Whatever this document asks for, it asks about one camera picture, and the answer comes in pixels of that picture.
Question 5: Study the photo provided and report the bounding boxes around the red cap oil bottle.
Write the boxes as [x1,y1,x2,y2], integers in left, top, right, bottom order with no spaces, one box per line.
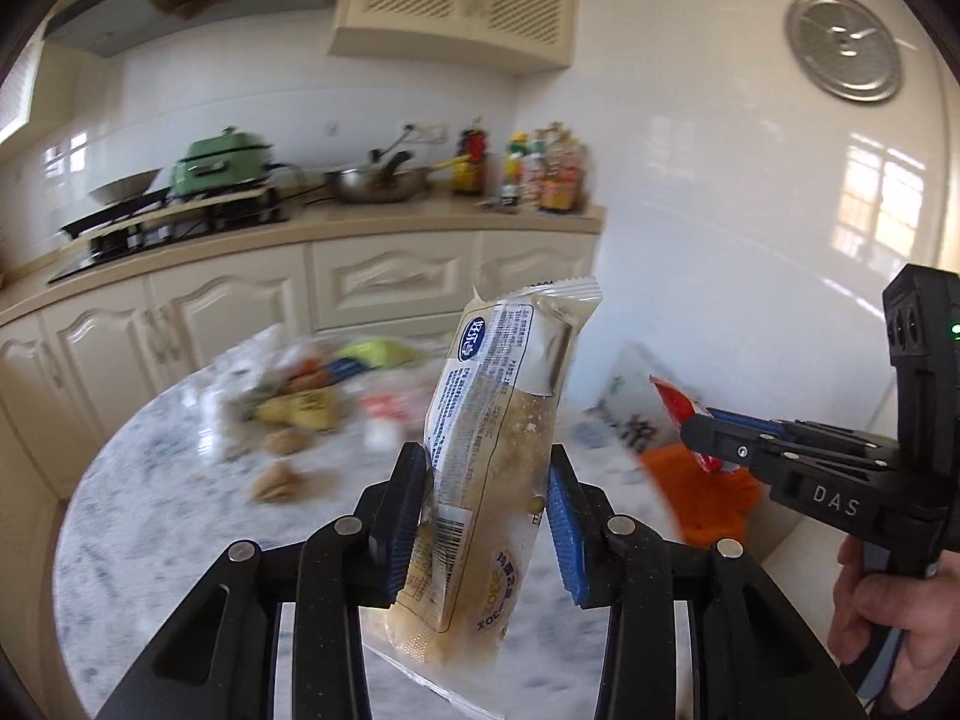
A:
[451,117,488,197]

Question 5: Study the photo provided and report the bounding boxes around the cream lower kitchen cabinets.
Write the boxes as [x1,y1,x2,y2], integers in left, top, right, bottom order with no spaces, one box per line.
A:
[2,200,605,499]

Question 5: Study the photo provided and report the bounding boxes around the white printed paper bag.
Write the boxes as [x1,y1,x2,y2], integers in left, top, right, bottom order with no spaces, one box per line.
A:
[562,343,701,454]

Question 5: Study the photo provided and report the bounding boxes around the brown crumpled paper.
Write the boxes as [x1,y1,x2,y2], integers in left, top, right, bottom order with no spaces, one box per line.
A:
[262,427,313,457]

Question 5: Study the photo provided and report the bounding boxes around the orange fabric bag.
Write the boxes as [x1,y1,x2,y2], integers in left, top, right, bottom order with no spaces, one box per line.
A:
[638,444,761,550]

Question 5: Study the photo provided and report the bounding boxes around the right hand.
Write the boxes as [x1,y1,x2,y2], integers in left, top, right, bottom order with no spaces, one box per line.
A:
[828,536,958,715]

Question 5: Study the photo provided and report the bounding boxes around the brown crumpled paper ball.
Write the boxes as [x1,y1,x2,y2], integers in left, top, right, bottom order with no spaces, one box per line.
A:
[251,460,304,502]

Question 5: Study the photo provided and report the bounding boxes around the blue floral tablecloth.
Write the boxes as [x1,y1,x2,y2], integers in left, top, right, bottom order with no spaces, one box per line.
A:
[52,325,692,720]

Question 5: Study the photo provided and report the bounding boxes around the steel wok pan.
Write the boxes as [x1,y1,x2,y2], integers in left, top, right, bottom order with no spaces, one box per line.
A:
[325,149,469,205]

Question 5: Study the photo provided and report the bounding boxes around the red white snack wrapper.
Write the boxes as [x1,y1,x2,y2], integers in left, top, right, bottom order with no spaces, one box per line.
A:
[649,376,737,475]

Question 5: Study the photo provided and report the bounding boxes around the green electric pot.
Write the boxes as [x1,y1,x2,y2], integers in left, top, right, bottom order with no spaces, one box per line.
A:
[171,127,274,199]

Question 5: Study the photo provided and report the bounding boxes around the cream upper wall cabinet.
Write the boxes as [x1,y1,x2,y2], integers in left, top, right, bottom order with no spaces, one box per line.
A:
[331,0,578,76]

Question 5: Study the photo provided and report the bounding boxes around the orange label condiment jar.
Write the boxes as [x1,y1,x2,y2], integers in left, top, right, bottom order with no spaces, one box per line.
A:
[534,122,587,215]

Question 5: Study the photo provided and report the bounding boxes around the black gas stove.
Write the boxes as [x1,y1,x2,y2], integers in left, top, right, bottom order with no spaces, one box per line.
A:
[47,187,290,284]

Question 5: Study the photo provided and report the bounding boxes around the yellow condiment bottle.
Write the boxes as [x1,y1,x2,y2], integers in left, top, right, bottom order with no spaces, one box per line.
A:
[500,132,529,208]

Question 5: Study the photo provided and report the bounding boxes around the beige snack wrapper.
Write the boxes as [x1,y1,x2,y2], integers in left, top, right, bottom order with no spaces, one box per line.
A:
[361,277,602,718]

